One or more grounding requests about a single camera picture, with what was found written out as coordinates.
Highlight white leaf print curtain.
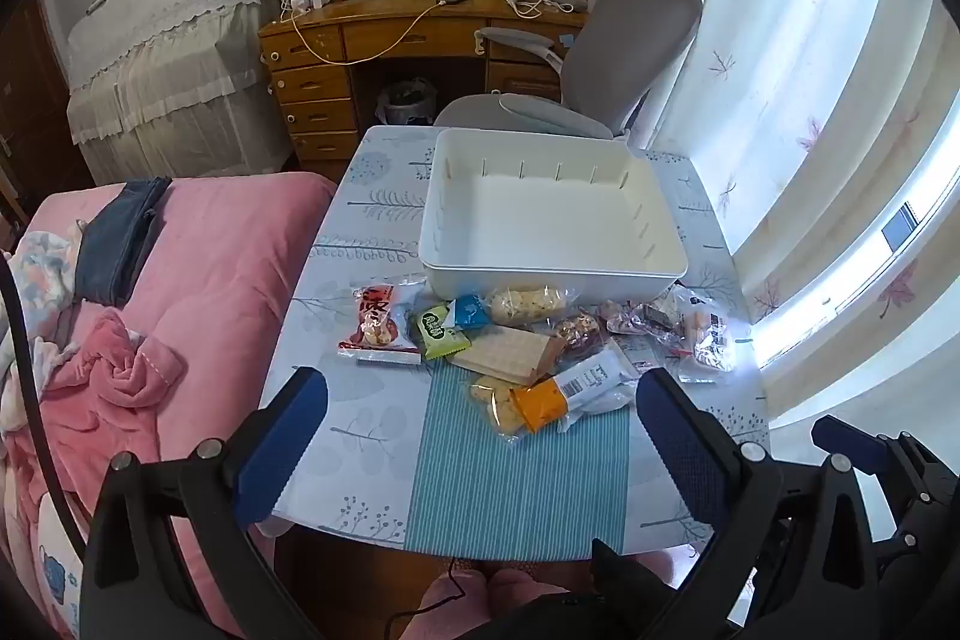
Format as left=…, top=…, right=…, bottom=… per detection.
left=622, top=0, right=960, bottom=431

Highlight trash bin with white bag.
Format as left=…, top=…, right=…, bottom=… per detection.
left=375, top=77, right=440, bottom=127

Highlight grey office chair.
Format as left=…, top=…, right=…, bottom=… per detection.
left=435, top=0, right=710, bottom=150

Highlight wooden desk with hutch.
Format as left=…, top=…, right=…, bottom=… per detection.
left=259, top=0, right=601, bottom=161

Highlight clear pale cookie packet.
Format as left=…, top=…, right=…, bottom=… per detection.
left=466, top=376, right=530, bottom=444

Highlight white cloth with blue print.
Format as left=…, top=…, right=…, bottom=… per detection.
left=34, top=546, right=82, bottom=640

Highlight floral cloth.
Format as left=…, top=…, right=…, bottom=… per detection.
left=0, top=220, right=87, bottom=431

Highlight pink blanket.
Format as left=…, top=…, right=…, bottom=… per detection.
left=0, top=171, right=338, bottom=640

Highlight clear yellow pastry packet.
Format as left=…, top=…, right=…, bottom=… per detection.
left=482, top=282, right=582, bottom=327

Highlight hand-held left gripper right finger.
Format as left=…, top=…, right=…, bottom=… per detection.
left=636, top=368, right=882, bottom=640

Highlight small blue snack packet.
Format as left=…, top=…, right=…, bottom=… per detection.
left=452, top=293, right=494, bottom=331

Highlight pink fleece garment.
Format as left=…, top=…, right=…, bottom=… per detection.
left=34, top=310, right=187, bottom=412

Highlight person's leg in pink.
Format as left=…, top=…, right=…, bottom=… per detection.
left=416, top=565, right=492, bottom=640
left=487, top=569, right=575, bottom=640

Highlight blue jeans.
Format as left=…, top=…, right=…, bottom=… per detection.
left=75, top=177, right=173, bottom=307

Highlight red snack packet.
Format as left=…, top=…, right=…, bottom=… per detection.
left=337, top=282, right=427, bottom=365

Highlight yellow charging cable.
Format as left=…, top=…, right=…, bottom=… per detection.
left=289, top=0, right=451, bottom=65

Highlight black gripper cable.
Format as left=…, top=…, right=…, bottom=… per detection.
left=0, top=250, right=95, bottom=540

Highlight white plastic storage bin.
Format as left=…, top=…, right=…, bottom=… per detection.
left=418, top=128, right=689, bottom=301

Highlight white barcode snack packet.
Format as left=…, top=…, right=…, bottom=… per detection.
left=553, top=347, right=642, bottom=432

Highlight clear white snack packet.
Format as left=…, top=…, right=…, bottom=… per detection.
left=671, top=284, right=743, bottom=384

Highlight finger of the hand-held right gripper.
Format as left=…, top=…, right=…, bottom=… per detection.
left=811, top=416, right=960, bottom=615

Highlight brown wooden door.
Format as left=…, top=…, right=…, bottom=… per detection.
left=0, top=0, right=76, bottom=214

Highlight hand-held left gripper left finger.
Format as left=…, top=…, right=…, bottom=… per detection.
left=79, top=368, right=329, bottom=640

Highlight clear dark snack packet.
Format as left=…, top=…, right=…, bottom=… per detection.
left=637, top=297, right=687, bottom=341

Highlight long beige snack packet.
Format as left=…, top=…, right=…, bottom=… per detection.
left=448, top=325, right=567, bottom=387

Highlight green snack packet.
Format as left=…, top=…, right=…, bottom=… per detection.
left=415, top=302, right=472, bottom=362

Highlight clear walnut date packet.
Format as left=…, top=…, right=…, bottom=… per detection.
left=598, top=300, right=646, bottom=337
left=550, top=312, right=603, bottom=362

